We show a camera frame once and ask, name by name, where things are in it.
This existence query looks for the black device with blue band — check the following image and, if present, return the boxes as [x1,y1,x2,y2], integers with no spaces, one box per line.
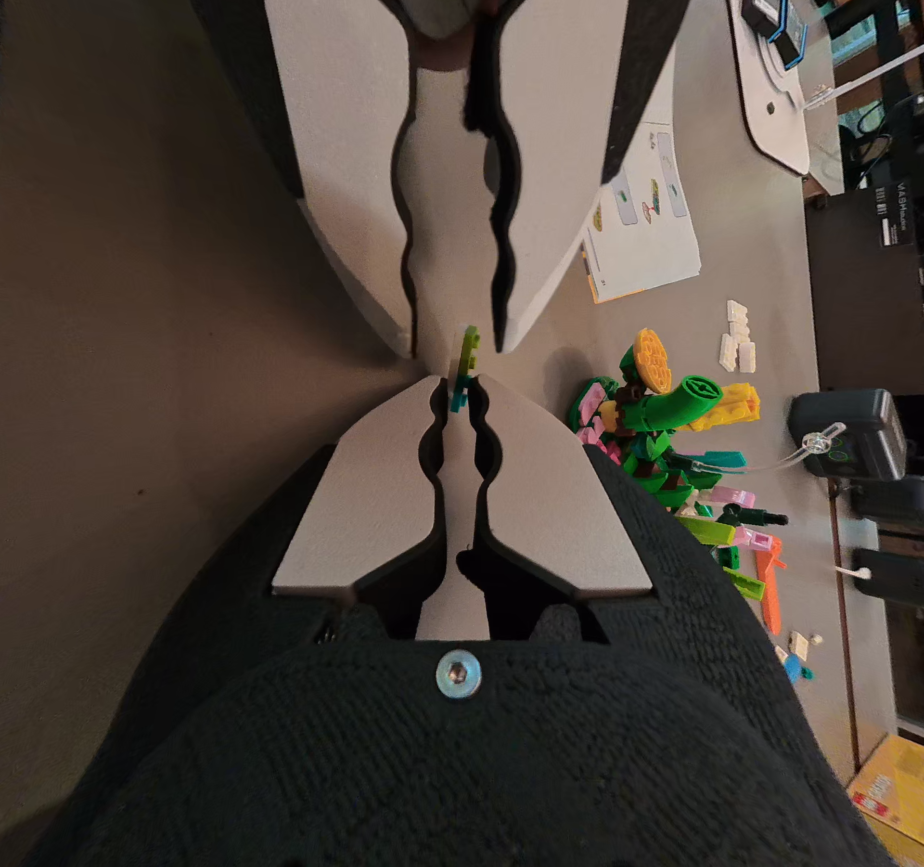
[741,0,807,71]

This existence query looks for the clear plastic rod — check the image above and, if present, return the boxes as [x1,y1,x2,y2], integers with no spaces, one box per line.
[803,44,924,113]

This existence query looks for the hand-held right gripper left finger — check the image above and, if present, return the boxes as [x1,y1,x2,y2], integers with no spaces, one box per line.
[271,375,451,604]

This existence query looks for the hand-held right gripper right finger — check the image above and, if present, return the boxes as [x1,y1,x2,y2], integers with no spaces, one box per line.
[468,372,655,602]

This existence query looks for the clear curved lego rod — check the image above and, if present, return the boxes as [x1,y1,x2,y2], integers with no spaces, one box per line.
[679,423,847,474]

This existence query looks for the small lime teal lego assembly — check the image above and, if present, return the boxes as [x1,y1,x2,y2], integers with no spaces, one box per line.
[448,324,482,414]

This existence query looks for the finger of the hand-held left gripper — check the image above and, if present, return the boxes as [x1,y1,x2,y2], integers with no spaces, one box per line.
[251,0,421,361]
[464,0,638,355]

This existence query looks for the pile of loose lego bricks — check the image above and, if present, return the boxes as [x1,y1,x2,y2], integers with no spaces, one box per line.
[774,631,822,687]

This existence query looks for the orange lego piece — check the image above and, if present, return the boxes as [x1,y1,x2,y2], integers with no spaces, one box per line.
[753,535,786,637]

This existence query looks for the black device with green ring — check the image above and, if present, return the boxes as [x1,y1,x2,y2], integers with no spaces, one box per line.
[785,388,909,483]

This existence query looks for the lego instruction booklet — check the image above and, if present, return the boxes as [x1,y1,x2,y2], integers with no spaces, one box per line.
[579,119,703,305]

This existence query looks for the cluster of white lego bricks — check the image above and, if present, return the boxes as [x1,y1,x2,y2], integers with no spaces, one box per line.
[717,298,759,375]

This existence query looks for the yellow cardboard box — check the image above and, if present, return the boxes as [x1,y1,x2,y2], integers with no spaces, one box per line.
[846,732,924,867]

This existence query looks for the white rounded board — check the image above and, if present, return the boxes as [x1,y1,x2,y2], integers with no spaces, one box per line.
[720,0,813,176]

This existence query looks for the lego flower build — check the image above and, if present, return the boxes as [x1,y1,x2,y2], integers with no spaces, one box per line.
[565,327,789,602]

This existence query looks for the black box with white label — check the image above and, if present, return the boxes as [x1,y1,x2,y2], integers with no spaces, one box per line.
[803,180,924,393]

